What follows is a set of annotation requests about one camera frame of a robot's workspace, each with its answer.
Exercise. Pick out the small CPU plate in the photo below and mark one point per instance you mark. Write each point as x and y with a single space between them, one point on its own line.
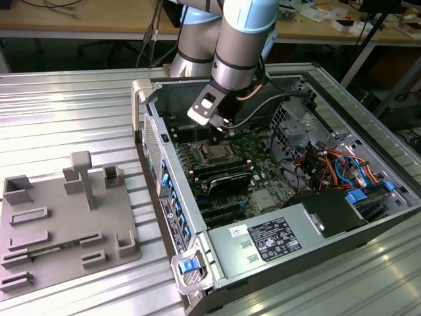
215 152

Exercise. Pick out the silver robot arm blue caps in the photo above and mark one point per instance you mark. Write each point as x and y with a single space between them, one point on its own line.
237 49

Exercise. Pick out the CPU socket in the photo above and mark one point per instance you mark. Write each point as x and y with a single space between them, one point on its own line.
212 162

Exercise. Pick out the black expansion slot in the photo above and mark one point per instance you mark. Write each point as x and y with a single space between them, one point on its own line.
225 219
220 208

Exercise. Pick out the black RAM slots bank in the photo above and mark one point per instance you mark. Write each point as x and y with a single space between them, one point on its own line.
184 131
227 169

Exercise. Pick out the perforated metal drive cage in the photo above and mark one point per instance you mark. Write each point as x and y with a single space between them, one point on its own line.
292 128

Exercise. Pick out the green motherboard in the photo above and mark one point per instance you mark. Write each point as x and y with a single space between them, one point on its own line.
266 171

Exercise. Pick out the black graphics card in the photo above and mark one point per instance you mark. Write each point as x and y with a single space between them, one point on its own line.
230 186

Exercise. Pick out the open grey PC case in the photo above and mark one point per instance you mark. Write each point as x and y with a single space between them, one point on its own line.
189 197

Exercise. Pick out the silver chipset heatsink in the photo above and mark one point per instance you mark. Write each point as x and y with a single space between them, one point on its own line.
263 200

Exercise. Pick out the black chair base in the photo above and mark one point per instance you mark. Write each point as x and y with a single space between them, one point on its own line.
108 49

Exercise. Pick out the grey power supply with label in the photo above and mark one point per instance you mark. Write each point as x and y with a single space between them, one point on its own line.
230 250

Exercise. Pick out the black plastic air shroud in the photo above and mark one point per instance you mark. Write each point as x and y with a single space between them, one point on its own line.
329 207

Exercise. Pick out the large blue drive clip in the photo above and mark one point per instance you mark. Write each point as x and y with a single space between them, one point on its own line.
356 197

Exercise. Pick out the wooden desk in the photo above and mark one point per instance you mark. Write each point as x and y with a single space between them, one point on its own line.
98 16

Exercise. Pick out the blue case latch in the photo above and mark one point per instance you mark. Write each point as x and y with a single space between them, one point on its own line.
189 266

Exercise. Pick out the black tripod pole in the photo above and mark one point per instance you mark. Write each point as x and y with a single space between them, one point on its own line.
373 24

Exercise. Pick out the small blue clip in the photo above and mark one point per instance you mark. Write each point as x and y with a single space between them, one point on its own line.
389 185

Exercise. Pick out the black monitor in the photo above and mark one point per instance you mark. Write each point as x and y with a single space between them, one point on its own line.
378 5

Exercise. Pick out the grey parts rack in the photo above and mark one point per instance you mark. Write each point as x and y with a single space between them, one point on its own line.
65 214

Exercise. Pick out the green RAM stick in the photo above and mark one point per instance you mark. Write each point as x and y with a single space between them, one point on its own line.
52 247

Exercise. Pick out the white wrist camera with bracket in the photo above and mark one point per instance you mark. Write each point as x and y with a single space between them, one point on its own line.
205 105

